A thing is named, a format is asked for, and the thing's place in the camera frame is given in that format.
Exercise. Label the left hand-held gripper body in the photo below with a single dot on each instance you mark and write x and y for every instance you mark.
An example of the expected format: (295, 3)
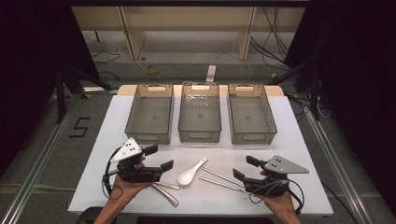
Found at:
(137, 174)

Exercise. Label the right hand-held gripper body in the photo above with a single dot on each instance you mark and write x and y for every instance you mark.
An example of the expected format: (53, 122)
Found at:
(271, 186)

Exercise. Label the metal chopstick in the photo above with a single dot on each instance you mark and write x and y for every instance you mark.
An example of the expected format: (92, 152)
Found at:
(218, 183)
(219, 175)

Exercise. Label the white ceramic spoon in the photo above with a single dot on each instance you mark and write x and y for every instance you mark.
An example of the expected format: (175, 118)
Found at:
(186, 178)

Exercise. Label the metal table knife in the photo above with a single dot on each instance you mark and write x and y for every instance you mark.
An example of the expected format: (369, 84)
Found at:
(168, 196)

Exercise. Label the clear grey plastic basket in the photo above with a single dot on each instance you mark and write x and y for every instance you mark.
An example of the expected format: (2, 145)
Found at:
(151, 116)
(200, 115)
(250, 116)

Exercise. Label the person's left hand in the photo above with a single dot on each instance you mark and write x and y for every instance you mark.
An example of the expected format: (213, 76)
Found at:
(124, 189)

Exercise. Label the person's right hand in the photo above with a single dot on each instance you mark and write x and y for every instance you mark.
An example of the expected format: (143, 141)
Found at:
(283, 203)

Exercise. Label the black metal stand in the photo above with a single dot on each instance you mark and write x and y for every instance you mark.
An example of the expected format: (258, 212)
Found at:
(60, 93)
(314, 93)

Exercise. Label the white power strip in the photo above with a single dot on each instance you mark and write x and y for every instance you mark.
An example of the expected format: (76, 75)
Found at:
(211, 73)

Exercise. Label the black curtain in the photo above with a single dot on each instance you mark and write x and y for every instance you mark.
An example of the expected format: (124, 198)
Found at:
(358, 77)
(28, 62)

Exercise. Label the beige wooden shelf unit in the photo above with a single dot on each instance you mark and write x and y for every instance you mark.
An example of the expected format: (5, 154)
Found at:
(186, 18)

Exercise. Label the aluminium floor rail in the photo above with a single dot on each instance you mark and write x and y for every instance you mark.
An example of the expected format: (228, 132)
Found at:
(337, 165)
(34, 174)

